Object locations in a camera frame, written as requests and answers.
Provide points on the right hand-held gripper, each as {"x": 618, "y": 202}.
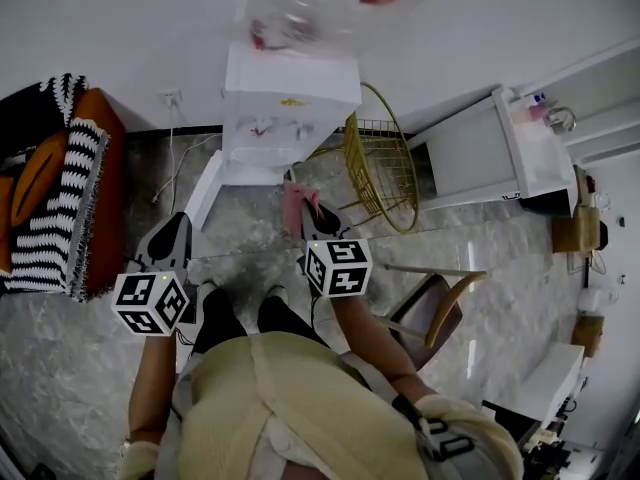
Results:
{"x": 340, "y": 268}

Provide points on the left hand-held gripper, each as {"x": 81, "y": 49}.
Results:
{"x": 135, "y": 293}

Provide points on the pink cloth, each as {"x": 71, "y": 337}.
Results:
{"x": 295, "y": 208}

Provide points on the person's left forearm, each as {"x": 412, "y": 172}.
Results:
{"x": 150, "y": 383}

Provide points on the person's right forearm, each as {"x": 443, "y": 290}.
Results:
{"x": 370, "y": 338}

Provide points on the chrome sink faucet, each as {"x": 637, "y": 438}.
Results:
{"x": 303, "y": 131}
{"x": 257, "y": 128}

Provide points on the person's left shoe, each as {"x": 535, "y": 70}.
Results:
{"x": 207, "y": 285}

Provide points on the person's shoe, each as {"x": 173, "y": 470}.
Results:
{"x": 277, "y": 292}
{"x": 207, "y": 285}

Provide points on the person's right shoe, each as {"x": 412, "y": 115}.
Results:
{"x": 277, "y": 292}

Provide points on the person's black trousers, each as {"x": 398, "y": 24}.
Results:
{"x": 220, "y": 318}

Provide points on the white slotted drip tray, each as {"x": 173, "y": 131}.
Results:
{"x": 265, "y": 157}

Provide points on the black and white striped blanket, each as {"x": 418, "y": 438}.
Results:
{"x": 60, "y": 218}

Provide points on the wooden chair with brown seat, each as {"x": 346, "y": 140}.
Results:
{"x": 435, "y": 303}

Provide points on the mustard cushion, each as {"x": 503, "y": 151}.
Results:
{"x": 37, "y": 178}

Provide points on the person's cream shirt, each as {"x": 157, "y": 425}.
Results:
{"x": 280, "y": 408}

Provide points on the pink bottle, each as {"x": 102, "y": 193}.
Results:
{"x": 536, "y": 113}

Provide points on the large brown cardboard box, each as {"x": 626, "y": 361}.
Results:
{"x": 575, "y": 230}

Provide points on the white storage box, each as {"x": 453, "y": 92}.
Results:
{"x": 555, "y": 378}

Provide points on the small brown cardboard box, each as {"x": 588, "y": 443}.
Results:
{"x": 589, "y": 338}

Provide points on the white wall socket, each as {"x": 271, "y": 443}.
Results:
{"x": 170, "y": 94}

